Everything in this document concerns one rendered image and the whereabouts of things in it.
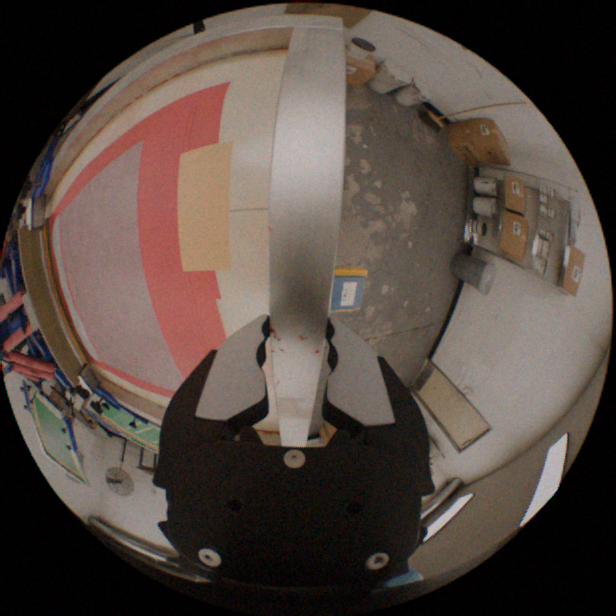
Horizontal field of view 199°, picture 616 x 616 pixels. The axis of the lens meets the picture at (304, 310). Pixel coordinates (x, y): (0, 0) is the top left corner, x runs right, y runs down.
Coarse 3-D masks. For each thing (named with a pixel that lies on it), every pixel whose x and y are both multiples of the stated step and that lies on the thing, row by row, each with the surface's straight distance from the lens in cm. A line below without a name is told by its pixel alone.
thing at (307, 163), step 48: (192, 48) 24; (240, 48) 23; (288, 48) 17; (336, 48) 18; (288, 96) 13; (336, 96) 13; (288, 144) 11; (336, 144) 11; (48, 192) 59; (288, 192) 10; (336, 192) 10; (288, 240) 10; (336, 240) 10; (288, 288) 10; (288, 336) 12; (288, 384) 16; (288, 432) 25
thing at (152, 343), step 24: (96, 312) 37; (120, 312) 29; (144, 312) 24; (168, 312) 20; (192, 312) 18; (216, 312) 17; (96, 336) 45; (120, 336) 33; (144, 336) 27; (168, 336) 23; (192, 336) 20; (216, 336) 19; (120, 360) 40; (144, 360) 32; (168, 360) 26; (192, 360) 23; (144, 384) 40; (168, 384) 32
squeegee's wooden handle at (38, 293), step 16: (32, 240) 58; (32, 256) 57; (32, 272) 57; (32, 288) 57; (32, 304) 57; (48, 304) 57; (48, 320) 57; (48, 336) 58; (64, 336) 59; (64, 352) 59; (64, 368) 60; (80, 368) 62
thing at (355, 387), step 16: (336, 320) 12; (336, 336) 10; (352, 336) 10; (336, 352) 9; (352, 352) 9; (368, 352) 10; (336, 368) 8; (352, 368) 8; (368, 368) 9; (336, 384) 8; (352, 384) 8; (368, 384) 8; (384, 384) 8; (336, 400) 7; (352, 400) 7; (368, 400) 7; (384, 400) 8; (336, 416) 7; (352, 416) 7; (368, 416) 7; (384, 416) 7; (352, 432) 8
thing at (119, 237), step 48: (192, 96) 22; (144, 144) 23; (192, 144) 18; (96, 192) 30; (144, 192) 20; (96, 240) 29; (144, 240) 20; (96, 288) 33; (144, 288) 22; (192, 288) 17
